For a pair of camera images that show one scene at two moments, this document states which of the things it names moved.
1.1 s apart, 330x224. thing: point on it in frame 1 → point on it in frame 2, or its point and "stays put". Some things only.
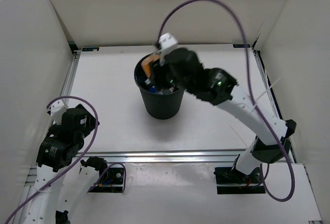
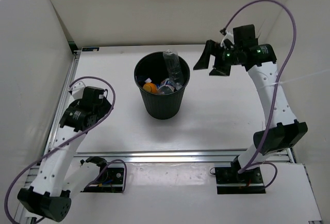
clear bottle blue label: (153, 90) → (148, 80)
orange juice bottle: (146, 66) → (150, 87)
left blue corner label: (89, 49) stays put
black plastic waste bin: (160, 106) stays put
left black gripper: (91, 123) → (104, 107)
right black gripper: (160, 68) → (211, 48)
